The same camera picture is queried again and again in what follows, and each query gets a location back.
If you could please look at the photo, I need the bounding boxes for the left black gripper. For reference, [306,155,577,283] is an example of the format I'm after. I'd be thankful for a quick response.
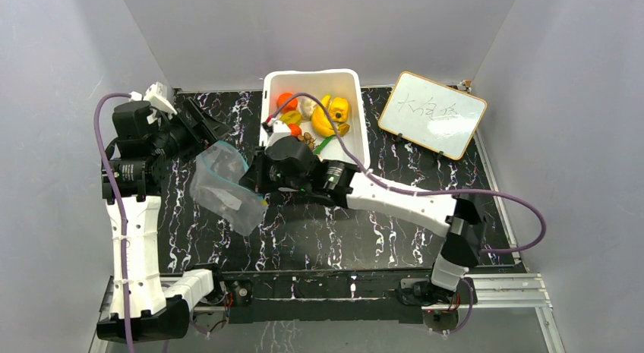
[149,99,231,163]

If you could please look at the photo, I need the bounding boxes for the clear zip top bag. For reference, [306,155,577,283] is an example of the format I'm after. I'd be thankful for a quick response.
[189,140,267,237]

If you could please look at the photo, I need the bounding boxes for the small orange pumpkin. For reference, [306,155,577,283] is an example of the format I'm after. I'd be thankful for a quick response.
[288,124,303,140]

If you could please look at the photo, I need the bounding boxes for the white mushroom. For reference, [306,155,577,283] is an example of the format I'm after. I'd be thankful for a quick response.
[298,97,319,121]

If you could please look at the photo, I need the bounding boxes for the yellow bell pepper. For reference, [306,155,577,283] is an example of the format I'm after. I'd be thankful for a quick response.
[327,97,351,123]

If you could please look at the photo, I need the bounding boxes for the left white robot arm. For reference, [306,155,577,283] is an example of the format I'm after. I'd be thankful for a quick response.
[96,94,232,347]

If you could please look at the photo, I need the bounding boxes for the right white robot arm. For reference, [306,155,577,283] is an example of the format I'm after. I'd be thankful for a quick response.
[238,136,487,306]

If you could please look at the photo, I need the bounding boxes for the brown longan cluster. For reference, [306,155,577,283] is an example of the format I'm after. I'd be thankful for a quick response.
[296,132,316,150]

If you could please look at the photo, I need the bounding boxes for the yellow green starfruit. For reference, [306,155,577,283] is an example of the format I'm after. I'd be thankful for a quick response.
[279,110,303,126]

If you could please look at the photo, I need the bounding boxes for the orange tangerine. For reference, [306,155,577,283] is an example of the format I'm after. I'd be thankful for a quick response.
[276,93,298,113]

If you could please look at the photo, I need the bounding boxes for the green onion stalk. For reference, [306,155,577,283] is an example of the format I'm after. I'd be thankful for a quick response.
[313,136,335,154]

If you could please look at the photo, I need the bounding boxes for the white plastic bin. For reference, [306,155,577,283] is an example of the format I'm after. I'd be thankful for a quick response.
[259,68,371,168]

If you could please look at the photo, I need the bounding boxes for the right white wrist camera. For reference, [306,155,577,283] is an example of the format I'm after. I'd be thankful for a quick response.
[263,119,292,147]

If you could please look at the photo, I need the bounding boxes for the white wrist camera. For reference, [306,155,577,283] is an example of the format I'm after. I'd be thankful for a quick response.
[263,119,292,147]
[143,81,177,115]

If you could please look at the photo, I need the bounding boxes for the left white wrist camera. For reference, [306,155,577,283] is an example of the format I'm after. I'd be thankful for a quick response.
[143,81,177,115]

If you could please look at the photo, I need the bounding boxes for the black front mounting rail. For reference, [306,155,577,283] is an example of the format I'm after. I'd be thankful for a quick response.
[166,267,504,326]

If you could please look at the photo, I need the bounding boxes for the small whiteboard wooden frame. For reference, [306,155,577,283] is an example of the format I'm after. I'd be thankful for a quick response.
[378,71,488,160]

